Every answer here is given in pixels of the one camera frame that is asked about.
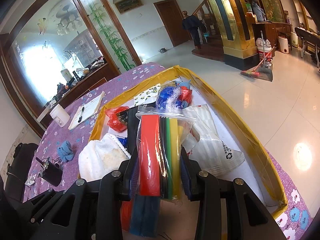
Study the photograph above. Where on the wood framed glass partition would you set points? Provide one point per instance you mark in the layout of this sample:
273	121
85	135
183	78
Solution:
37	62

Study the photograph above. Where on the dark folding table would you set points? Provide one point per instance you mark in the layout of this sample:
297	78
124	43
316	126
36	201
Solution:
307	38

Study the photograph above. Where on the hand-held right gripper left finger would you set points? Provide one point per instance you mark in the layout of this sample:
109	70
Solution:
133	182

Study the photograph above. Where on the white notebook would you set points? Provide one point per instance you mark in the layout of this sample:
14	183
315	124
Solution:
91	107

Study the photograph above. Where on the black cylindrical motor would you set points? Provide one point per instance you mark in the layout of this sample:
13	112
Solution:
52	175

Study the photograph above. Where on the bamboo painted glass panel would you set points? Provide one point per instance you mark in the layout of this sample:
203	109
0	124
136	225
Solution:
110	35

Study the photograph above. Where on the blue stool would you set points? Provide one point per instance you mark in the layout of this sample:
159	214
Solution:
206	35

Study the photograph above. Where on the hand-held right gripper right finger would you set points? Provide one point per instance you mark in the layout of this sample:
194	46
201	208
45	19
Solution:
186	180

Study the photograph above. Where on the white green floor appliance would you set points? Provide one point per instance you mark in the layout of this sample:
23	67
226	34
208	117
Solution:
294	40

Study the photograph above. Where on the golden pillar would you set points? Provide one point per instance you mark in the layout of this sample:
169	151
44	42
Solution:
232	30

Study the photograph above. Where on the wooden staircase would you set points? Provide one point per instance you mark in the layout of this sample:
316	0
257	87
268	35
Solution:
210	50

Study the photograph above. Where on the blue cloth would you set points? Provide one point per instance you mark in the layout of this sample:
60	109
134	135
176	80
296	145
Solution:
66	151

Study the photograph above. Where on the black pen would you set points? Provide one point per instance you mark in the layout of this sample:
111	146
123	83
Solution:
81	115

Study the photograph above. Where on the dark wooden cabinet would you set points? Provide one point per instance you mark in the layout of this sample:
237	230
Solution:
272	32

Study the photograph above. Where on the metal kettle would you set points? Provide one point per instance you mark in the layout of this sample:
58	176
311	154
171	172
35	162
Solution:
163	50

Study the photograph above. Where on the green print tissue pack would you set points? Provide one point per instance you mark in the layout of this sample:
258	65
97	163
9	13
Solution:
147	96

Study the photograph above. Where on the grey dustpan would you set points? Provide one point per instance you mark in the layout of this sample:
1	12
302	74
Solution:
266	76

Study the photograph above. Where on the white towel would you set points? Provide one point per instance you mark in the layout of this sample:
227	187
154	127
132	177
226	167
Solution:
100	157

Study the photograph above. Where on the brown wooden door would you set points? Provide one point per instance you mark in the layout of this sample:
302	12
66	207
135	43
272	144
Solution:
171	22

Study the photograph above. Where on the red plastic bag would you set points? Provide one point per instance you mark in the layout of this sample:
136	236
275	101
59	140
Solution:
115	123

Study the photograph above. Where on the clear bag of paper cups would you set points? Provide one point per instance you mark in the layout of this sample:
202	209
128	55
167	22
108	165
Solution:
215	142

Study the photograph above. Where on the large landscape painting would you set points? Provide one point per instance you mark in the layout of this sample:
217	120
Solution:
270	2

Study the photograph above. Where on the framed wall picture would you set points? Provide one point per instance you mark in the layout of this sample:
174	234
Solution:
128	3

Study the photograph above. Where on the green bottle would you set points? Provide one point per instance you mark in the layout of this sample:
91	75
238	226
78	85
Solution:
249	7

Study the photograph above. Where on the red white bucket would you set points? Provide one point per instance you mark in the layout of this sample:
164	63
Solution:
263	55

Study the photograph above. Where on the wooden sideboard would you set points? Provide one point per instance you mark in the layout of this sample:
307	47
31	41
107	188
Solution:
87	80

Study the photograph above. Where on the zip bag of coloured strips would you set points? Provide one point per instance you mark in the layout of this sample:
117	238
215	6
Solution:
150	155

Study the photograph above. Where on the blue thermos flask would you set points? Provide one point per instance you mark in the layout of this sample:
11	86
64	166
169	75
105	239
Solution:
260	12

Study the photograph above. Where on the yellow taped cardboard box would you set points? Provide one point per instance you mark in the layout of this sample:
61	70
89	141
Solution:
252	180

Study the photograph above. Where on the white plastic jar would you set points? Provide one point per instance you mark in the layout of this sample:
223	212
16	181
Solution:
60	116

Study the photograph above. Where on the clear bag of blue bundle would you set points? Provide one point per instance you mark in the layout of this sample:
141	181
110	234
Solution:
166	96

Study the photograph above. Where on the silver foil packet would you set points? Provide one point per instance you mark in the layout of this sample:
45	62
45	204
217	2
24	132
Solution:
30	181

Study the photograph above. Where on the colourful broom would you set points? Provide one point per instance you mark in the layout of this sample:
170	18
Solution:
250	74

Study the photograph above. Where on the blue tissue packet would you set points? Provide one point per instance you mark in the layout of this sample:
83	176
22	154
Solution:
122	141

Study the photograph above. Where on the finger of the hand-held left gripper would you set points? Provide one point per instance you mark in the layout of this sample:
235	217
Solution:
41	207

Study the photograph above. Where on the black bag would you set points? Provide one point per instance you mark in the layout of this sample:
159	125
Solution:
22	160

